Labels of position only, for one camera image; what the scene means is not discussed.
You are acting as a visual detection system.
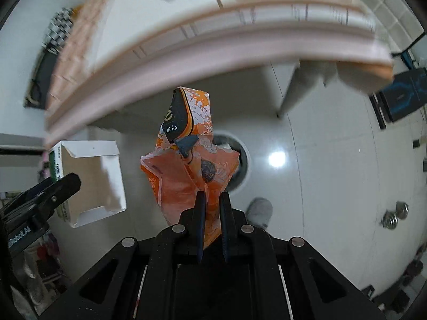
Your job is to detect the black white checkered cloth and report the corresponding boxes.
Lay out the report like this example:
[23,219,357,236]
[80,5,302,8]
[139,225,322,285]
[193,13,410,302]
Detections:
[44,7,73,54]

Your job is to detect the metal dumbbell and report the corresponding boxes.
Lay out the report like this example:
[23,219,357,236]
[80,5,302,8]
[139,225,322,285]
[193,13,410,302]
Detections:
[381,201,410,230]

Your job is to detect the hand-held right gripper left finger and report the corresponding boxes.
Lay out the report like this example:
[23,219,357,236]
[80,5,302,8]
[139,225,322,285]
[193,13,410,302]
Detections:
[40,191,206,320]

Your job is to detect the orange snack packet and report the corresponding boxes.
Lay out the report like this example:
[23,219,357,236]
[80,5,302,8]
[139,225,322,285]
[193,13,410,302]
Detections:
[140,87,241,250]

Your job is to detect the white round trash bin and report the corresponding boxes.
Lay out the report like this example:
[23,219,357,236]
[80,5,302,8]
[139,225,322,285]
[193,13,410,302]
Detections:
[213,133,251,194]

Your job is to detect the white chair black frame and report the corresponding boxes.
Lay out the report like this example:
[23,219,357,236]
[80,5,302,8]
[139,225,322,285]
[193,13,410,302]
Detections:
[358,0,425,52]

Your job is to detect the black chair with clothes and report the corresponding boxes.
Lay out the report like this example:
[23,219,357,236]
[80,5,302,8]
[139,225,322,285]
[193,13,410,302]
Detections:
[23,45,59,109]

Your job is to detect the black blue floor scale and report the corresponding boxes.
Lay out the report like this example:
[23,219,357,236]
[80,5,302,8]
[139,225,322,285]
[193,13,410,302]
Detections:
[368,67,427,130]

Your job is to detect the grey slipper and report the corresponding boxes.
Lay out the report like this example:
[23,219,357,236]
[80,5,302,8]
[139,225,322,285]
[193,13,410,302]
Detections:
[246,197,274,229]

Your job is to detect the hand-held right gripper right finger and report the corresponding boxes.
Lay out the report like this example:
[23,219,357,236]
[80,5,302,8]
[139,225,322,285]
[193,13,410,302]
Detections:
[220,191,384,320]

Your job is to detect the diamond patterned tablecloth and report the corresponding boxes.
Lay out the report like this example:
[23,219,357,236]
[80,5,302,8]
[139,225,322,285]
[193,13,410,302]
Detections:
[43,0,396,147]

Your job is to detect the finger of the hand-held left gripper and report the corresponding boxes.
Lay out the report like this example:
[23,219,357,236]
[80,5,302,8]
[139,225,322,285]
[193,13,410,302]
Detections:
[3,173,82,223]

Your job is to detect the white carton box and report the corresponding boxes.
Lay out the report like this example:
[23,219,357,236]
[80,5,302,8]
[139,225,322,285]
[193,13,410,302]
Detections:
[48,140,127,229]

